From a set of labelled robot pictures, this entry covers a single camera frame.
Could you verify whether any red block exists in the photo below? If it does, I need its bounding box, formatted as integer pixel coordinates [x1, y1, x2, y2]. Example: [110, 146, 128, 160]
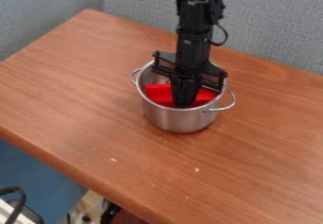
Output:
[145, 83, 219, 108]

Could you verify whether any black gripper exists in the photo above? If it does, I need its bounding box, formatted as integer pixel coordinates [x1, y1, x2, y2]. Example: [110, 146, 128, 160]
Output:
[152, 28, 227, 108]

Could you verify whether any black object under table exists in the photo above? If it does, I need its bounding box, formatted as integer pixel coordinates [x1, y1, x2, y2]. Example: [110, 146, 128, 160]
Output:
[100, 204, 121, 224]

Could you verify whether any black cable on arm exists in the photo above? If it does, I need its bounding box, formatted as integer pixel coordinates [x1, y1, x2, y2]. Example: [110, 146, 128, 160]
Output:
[207, 22, 229, 47]

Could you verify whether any black chair frame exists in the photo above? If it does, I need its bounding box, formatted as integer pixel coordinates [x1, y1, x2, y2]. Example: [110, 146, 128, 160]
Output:
[0, 186, 45, 224]

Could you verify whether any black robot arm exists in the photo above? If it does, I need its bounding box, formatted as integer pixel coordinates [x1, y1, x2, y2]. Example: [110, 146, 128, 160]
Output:
[152, 0, 227, 108]

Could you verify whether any metal pot with handles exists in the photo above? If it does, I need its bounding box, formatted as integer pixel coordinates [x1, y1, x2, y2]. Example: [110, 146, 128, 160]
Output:
[129, 61, 237, 133]

